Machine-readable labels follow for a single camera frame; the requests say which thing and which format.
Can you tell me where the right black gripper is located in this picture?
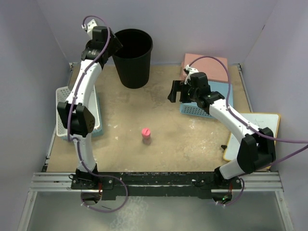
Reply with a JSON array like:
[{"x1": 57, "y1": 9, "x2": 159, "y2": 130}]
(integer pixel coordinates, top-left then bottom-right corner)
[{"x1": 168, "y1": 80, "x2": 199, "y2": 103}]

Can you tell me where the large black plastic bucket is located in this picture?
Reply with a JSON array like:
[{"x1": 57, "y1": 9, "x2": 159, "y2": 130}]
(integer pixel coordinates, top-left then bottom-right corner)
[{"x1": 113, "y1": 28, "x2": 153, "y2": 89}]

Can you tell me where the blue perforated plastic basket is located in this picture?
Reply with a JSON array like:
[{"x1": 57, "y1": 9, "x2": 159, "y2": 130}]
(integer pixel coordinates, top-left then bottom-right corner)
[{"x1": 180, "y1": 81, "x2": 233, "y2": 118}]

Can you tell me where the pink perforated plastic basket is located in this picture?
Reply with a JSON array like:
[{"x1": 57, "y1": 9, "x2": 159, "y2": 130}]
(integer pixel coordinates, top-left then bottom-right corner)
[{"x1": 180, "y1": 53, "x2": 228, "y2": 83}]

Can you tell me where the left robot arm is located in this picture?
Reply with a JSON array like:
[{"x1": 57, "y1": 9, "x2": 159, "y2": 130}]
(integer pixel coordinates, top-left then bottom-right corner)
[{"x1": 57, "y1": 26, "x2": 122, "y2": 189}]

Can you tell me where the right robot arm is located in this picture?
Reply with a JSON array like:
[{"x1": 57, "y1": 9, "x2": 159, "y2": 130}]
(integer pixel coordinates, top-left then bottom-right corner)
[{"x1": 167, "y1": 72, "x2": 276, "y2": 188}]

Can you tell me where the pink capped small bottle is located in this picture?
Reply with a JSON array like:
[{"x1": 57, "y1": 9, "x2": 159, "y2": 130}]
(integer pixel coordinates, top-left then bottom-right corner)
[{"x1": 141, "y1": 128, "x2": 152, "y2": 145}]

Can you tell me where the white perforated plastic basket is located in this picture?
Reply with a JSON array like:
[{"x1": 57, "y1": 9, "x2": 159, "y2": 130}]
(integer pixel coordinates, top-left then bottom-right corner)
[{"x1": 56, "y1": 87, "x2": 99, "y2": 140}]

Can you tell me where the light blue basket under white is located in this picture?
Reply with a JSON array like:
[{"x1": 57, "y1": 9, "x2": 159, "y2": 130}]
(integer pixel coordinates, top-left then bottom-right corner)
[{"x1": 92, "y1": 88, "x2": 104, "y2": 137}]

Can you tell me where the yellow framed whiteboard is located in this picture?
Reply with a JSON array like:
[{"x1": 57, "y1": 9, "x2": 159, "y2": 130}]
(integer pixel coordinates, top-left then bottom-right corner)
[{"x1": 223, "y1": 113, "x2": 281, "y2": 161}]

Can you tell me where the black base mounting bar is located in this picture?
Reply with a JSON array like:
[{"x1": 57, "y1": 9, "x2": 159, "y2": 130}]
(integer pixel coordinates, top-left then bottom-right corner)
[{"x1": 69, "y1": 170, "x2": 242, "y2": 201}]

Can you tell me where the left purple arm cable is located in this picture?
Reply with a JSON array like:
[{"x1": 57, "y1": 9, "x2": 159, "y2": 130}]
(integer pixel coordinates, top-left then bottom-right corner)
[{"x1": 66, "y1": 15, "x2": 112, "y2": 169}]

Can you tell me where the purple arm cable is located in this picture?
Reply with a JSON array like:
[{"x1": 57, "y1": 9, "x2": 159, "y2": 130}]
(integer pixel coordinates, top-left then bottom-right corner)
[
  {"x1": 66, "y1": 15, "x2": 112, "y2": 169},
  {"x1": 185, "y1": 56, "x2": 308, "y2": 167}
]

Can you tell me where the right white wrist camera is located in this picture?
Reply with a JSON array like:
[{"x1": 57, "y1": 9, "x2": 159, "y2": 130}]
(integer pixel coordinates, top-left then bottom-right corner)
[{"x1": 183, "y1": 64, "x2": 199, "y2": 77}]

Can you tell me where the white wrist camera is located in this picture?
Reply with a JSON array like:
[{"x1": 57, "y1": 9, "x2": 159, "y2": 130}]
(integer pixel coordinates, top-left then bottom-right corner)
[
  {"x1": 81, "y1": 19, "x2": 97, "y2": 36},
  {"x1": 183, "y1": 64, "x2": 199, "y2": 77}
]

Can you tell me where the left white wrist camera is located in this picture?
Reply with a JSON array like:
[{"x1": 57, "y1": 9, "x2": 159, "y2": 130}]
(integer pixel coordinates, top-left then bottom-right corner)
[{"x1": 81, "y1": 19, "x2": 97, "y2": 36}]

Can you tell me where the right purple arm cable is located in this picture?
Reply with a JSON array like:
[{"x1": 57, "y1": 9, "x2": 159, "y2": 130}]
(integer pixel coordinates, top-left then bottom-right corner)
[{"x1": 185, "y1": 56, "x2": 308, "y2": 167}]

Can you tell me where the aluminium extrusion rail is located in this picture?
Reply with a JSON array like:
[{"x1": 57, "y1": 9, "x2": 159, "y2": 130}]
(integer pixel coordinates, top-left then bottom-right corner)
[{"x1": 29, "y1": 172, "x2": 284, "y2": 192}]

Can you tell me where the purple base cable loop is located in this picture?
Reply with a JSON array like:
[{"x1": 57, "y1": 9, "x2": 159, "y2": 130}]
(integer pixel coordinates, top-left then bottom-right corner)
[{"x1": 80, "y1": 177, "x2": 129, "y2": 213}]

